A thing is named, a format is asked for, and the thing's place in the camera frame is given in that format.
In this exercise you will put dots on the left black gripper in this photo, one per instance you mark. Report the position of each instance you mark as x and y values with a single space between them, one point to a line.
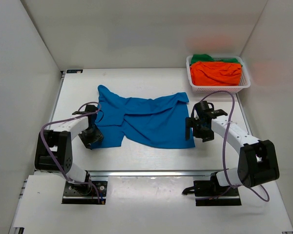
87 140

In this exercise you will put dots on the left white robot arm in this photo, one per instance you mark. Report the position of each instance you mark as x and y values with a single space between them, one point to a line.
54 147

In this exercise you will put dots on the green t shirt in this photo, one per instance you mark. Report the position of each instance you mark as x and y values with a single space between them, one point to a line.
208 58

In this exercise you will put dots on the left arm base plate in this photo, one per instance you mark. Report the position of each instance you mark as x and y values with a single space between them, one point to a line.
83 194

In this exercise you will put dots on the orange t shirt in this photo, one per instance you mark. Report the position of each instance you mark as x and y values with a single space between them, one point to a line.
215 73

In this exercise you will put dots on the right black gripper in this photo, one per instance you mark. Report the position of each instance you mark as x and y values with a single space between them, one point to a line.
191 122

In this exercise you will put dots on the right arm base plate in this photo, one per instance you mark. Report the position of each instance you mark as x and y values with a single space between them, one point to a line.
208 193

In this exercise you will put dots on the dark label sticker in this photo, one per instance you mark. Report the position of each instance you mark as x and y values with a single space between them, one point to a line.
74 71

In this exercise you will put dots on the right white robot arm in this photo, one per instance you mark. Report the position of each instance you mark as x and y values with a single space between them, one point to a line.
257 163

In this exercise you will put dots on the blue t shirt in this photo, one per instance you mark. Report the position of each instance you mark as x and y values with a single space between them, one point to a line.
158 123

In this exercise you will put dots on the white plastic basket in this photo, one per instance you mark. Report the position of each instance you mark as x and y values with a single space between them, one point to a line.
243 84

